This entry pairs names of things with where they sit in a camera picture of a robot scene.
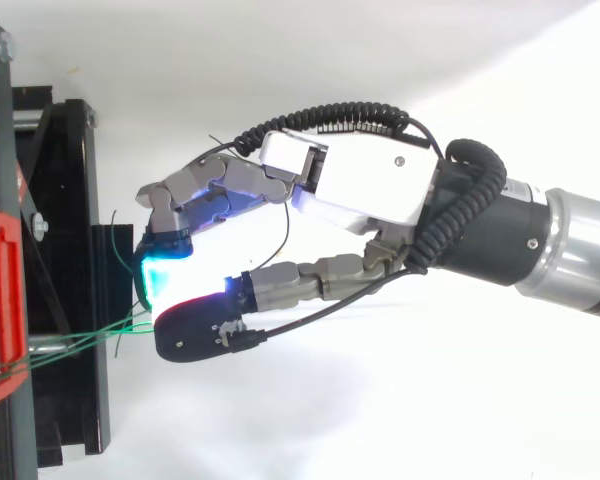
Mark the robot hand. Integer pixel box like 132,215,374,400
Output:
132,128,442,364

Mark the green cable bundle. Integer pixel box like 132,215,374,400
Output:
0,209,156,390

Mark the black stand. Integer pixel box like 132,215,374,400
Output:
0,12,135,480

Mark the red bin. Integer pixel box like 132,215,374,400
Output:
0,210,31,413

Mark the black coiled cable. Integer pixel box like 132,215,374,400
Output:
233,101,508,275

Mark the thin black cable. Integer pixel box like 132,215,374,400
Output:
239,268,412,347

